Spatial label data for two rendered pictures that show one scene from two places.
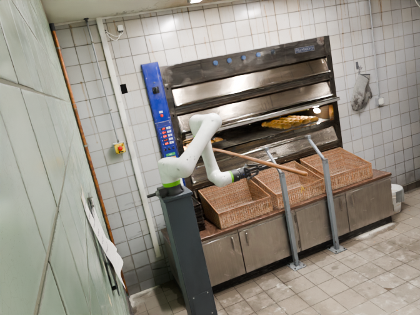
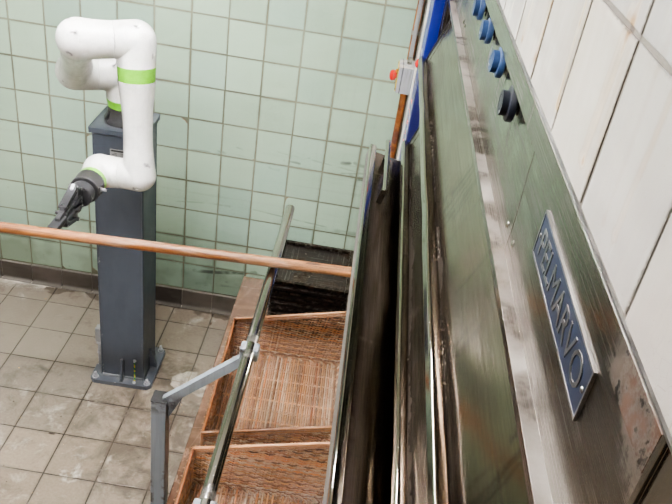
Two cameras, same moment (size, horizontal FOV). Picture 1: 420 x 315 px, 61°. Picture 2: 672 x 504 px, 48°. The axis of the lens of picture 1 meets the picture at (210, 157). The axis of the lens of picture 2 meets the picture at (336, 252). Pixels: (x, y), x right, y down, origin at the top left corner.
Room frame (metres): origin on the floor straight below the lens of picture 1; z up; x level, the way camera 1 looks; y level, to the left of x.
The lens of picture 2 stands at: (3.94, -1.83, 2.38)
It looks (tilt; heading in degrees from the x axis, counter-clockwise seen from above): 32 degrees down; 108
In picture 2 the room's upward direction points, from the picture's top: 9 degrees clockwise
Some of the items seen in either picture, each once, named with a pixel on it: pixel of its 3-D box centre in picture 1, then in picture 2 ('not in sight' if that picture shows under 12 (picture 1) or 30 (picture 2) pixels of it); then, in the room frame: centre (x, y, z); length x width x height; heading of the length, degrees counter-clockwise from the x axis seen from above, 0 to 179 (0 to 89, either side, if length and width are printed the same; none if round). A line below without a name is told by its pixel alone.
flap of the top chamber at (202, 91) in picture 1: (255, 79); (460, 179); (3.76, -0.62, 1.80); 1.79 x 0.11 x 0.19; 108
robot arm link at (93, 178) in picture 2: (234, 175); (88, 187); (2.56, -0.15, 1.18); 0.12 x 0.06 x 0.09; 18
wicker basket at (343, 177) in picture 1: (335, 167); not in sight; (3.69, -1.30, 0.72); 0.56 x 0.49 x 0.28; 108
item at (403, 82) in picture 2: (119, 147); (406, 77); (3.26, 0.79, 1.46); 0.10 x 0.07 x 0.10; 108
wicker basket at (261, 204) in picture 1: (234, 200); (291, 383); (3.32, -0.15, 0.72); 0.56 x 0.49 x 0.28; 109
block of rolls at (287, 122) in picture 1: (289, 121); not in sight; (4.35, -1.04, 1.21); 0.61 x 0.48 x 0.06; 18
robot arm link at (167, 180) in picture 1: (170, 171); (120, 79); (2.37, 0.28, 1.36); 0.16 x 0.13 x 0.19; 42
